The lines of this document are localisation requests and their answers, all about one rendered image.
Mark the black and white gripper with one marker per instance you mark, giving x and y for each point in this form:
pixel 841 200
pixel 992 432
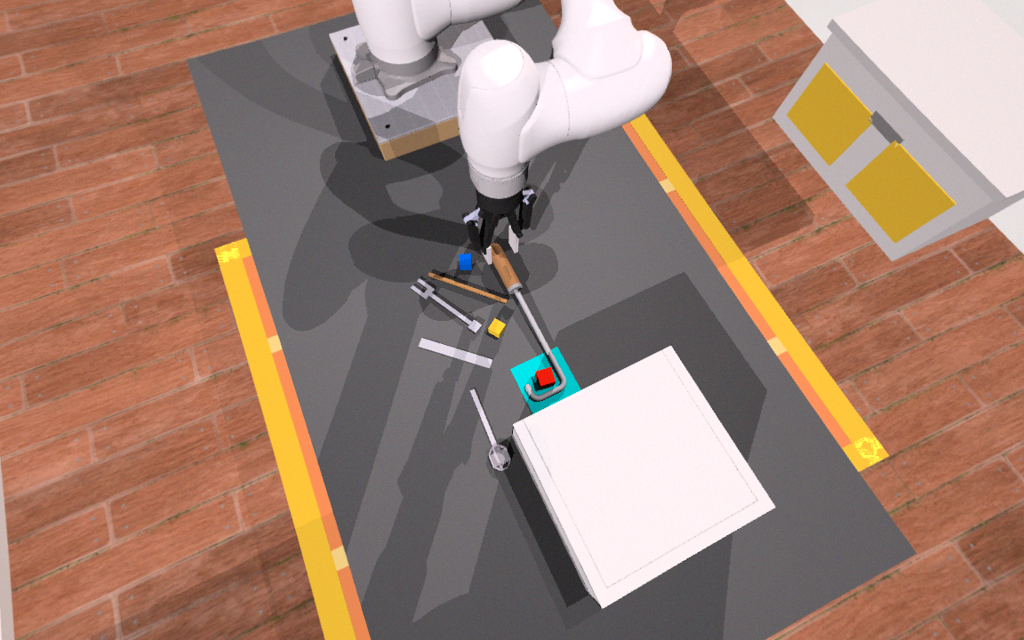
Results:
pixel 491 210

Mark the teal square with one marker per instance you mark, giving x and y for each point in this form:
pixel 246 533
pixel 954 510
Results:
pixel 525 374

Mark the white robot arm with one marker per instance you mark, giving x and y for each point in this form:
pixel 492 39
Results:
pixel 601 74

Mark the orange flat bar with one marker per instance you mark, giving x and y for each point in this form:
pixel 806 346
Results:
pixel 466 287

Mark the white combination wrench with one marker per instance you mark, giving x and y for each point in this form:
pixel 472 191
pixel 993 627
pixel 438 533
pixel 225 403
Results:
pixel 473 326

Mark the white flat bar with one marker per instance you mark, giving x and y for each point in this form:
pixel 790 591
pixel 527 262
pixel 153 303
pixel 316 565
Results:
pixel 456 353

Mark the red block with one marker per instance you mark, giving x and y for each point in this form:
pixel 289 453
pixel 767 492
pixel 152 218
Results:
pixel 545 378

